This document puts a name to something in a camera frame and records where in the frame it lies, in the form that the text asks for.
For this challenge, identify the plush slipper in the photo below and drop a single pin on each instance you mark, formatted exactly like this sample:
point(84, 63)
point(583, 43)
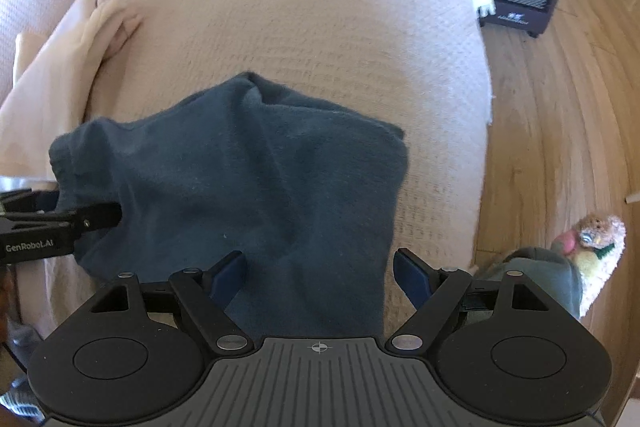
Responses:
point(597, 252)

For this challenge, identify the dark blue fleece pants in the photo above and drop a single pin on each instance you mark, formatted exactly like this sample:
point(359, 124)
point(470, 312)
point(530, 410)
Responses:
point(250, 182)

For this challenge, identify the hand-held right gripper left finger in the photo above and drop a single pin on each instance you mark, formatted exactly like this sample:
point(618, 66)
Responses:
point(231, 274)

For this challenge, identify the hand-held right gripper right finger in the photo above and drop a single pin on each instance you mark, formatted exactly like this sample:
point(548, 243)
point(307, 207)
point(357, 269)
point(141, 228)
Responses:
point(407, 274)

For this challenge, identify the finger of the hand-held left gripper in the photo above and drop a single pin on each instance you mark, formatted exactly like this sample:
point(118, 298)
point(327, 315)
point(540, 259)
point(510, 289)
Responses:
point(25, 201)
point(95, 217)

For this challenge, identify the pink pants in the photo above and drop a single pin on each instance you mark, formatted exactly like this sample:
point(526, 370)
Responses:
point(45, 107)

